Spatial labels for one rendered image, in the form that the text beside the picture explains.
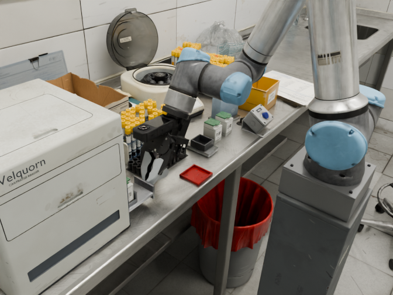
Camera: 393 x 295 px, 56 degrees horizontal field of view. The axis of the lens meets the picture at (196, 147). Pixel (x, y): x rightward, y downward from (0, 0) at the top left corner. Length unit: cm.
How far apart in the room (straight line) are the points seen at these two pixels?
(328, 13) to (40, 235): 64
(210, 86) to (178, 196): 30
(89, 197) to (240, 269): 114
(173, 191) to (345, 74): 52
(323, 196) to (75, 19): 100
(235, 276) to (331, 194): 94
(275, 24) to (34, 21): 77
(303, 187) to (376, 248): 136
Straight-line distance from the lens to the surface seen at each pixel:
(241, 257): 172
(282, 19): 92
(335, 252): 106
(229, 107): 133
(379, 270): 221
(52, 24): 138
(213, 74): 88
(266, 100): 140
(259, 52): 95
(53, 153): 66
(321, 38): 75
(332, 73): 76
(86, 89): 133
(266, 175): 260
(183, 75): 91
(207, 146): 114
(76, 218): 77
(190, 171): 107
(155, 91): 128
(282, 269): 119
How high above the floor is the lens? 151
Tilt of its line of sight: 32 degrees down
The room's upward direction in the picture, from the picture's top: 3 degrees clockwise
